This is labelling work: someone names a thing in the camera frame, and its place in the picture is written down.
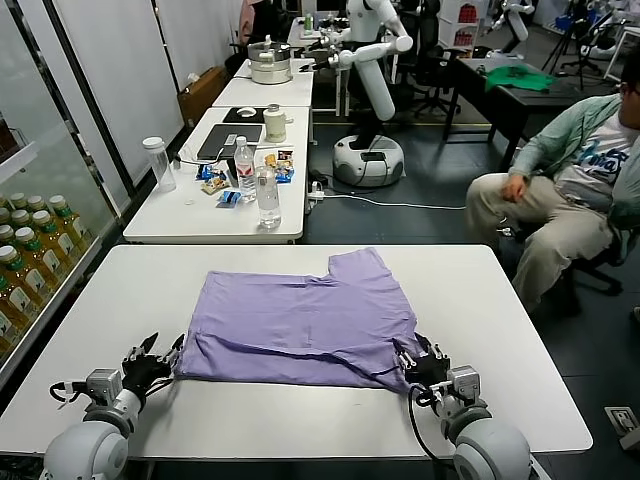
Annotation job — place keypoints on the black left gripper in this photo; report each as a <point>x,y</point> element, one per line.
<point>145,375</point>

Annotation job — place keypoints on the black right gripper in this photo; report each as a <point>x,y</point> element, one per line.
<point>430,371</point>

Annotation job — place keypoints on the purple t-shirt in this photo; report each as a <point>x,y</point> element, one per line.
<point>300,310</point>

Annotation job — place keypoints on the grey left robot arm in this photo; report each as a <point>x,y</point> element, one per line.
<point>85,450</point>

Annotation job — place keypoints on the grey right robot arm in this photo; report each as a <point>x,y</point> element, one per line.
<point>490,450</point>

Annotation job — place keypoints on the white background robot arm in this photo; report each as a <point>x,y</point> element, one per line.
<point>515,22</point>

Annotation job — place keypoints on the white side table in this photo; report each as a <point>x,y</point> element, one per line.
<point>165,220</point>

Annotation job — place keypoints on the yellow tea bottle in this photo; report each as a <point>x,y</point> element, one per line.
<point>19,200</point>
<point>22,280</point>
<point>52,240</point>
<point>20,216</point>
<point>5,232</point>
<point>36,202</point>
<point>12,305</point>
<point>37,257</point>
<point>70,227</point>

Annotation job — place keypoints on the blue snack packet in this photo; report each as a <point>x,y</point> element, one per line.
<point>206,172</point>
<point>283,175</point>
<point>228,198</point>

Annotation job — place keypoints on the tan snack packet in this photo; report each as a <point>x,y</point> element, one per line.
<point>214,186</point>

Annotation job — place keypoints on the clear tumbler white lid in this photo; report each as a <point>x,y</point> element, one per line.
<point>160,165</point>

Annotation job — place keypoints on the tall clear water bottle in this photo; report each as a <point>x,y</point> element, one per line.
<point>268,200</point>

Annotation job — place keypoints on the white power strip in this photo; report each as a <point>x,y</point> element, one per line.
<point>315,191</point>

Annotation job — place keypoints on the seated person beige trousers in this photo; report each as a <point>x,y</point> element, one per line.
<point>560,215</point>

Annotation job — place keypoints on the red label water bottle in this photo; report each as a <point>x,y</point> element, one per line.
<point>244,172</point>

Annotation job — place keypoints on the black office chair under person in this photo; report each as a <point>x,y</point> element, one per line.
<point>600,262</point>

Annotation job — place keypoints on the metal floor outlet box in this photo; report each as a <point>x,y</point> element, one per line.
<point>621,417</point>

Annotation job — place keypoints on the grey closed laptop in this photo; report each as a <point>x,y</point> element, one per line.
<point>230,150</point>

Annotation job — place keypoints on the orange snack packet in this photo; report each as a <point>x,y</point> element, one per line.
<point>270,160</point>

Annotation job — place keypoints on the small white remote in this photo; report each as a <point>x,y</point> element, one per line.
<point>230,139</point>

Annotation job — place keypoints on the dark snack packet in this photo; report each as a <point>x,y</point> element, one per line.
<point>285,155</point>

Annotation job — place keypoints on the black mouse pad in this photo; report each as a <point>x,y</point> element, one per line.
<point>231,118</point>

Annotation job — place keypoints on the cream thermos jug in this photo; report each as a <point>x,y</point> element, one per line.
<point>273,125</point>

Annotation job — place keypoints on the white computer mouse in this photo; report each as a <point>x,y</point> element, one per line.
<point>245,111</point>

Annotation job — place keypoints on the brown cardboard box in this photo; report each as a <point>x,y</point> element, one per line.
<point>200,97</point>

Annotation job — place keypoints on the white humanoid robot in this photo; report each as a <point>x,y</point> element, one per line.
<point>372,85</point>

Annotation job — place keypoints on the empty black office chair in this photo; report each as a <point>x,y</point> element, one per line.
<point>435,75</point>

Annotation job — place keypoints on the white table with cooker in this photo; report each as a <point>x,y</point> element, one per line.
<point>265,92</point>

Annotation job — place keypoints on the black table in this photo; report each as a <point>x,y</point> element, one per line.
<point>550,97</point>

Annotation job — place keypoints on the green cloth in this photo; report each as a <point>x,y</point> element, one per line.
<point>517,77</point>

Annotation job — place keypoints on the white shelf red items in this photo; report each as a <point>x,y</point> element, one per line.
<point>465,25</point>

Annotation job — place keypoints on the black tripod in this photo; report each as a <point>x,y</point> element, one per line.
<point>565,45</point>

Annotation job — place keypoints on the person in pink top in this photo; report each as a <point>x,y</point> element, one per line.
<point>246,20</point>

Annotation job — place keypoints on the small green bottle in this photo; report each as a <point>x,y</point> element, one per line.
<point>308,22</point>

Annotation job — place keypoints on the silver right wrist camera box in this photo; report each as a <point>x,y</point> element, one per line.
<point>465,380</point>

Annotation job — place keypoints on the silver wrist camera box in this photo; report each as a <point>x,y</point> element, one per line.
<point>102,382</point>
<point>465,380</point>

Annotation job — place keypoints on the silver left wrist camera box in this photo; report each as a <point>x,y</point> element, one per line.
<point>102,382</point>

